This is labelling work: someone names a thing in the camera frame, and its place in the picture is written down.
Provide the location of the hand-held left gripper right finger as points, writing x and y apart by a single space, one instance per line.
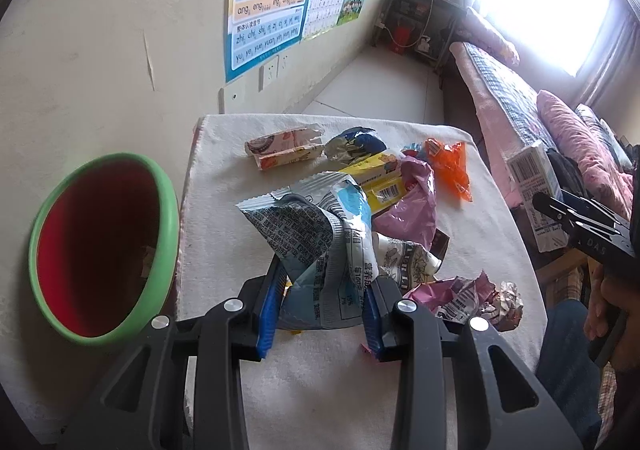
372 325

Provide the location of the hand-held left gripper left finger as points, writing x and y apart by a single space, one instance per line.
267 325

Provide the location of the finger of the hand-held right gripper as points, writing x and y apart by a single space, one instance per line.
547 207
595 207

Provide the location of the white and blue carton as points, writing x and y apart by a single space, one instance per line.
532 170

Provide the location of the pink printed snack wrapper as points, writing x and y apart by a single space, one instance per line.
450 300

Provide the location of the blue and silver snack wrapper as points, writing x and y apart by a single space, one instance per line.
305 240

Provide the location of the green basin with red inside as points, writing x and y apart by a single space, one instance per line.
100 250

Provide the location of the person's right hand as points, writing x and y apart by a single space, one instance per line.
597 300

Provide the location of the black clothing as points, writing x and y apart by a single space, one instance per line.
565 175

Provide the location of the pink floral pillow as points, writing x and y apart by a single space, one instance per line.
585 150

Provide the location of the beige patterned wrapper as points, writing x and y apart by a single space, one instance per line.
405 265

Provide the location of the white towel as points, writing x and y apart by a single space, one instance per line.
325 395

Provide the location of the bed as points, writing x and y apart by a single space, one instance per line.
492 130

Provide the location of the dark brown wrapper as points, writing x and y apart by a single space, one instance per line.
441 245

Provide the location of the orange plastic wrapper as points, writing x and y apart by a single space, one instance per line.
450 165

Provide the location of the plain pink plastic bag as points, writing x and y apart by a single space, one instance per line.
412 215

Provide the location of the person's jeans leg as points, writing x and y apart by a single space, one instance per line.
565 360

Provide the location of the plaid blanket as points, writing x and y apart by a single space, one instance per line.
505 90

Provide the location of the yellow wrapper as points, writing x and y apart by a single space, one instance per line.
382 187

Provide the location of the grey curtain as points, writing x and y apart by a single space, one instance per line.
617 60

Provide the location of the pink and white wrapper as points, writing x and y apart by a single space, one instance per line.
280 148

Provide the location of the long pink pillow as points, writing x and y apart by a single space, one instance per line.
492 35

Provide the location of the blue foil wrapper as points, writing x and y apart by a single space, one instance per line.
357 140

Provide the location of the red box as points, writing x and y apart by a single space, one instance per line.
401 39

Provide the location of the dark metal shelf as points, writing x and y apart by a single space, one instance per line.
425 15

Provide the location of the wooden chair frame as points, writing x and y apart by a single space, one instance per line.
565 262

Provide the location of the small white wall socket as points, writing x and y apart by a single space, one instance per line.
283 63

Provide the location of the blue wall poster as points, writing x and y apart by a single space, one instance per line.
265 5

